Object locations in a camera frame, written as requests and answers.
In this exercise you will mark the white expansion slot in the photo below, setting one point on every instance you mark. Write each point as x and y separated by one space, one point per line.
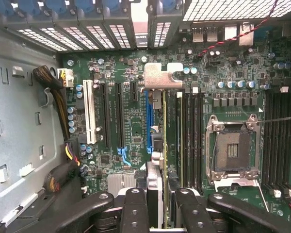
89 111

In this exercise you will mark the silver chipset heat sink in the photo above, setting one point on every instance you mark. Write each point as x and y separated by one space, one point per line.
121 182

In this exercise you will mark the socket locking lever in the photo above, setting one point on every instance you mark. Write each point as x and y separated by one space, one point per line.
262 195

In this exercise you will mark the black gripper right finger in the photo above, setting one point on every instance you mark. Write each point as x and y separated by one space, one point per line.
194 213

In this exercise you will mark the open grey PC case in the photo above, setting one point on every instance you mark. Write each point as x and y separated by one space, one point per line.
38 24

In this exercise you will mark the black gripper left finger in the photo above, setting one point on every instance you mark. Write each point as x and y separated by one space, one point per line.
133 211

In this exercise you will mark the short black expansion slot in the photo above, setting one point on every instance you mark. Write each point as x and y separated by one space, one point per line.
134 92

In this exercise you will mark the green motherboard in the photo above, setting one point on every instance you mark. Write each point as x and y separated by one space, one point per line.
135 126

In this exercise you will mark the CPU socket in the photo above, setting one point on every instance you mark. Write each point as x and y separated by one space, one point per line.
232 148

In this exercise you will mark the white power connector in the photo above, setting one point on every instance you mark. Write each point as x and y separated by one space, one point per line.
66 77

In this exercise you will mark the blue expansion slot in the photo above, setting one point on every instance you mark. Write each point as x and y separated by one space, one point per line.
149 116

